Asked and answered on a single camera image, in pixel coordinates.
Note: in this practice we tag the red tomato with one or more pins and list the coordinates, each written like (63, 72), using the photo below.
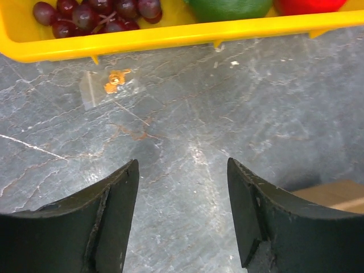
(301, 7)

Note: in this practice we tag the brown cardboard box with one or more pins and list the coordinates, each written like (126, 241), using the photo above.
(344, 195)

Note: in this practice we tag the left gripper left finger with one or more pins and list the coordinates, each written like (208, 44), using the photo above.
(87, 231)

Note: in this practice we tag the purple grape bunch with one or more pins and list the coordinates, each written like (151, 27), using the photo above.
(71, 18)

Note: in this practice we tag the yellow plastic tray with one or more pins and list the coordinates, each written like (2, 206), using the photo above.
(24, 40)

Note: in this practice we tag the green avocado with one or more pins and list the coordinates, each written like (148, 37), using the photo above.
(223, 10)

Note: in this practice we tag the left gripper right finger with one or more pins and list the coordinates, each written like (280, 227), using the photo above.
(277, 231)

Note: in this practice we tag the small clear plastic bag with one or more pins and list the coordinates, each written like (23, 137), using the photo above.
(108, 85)

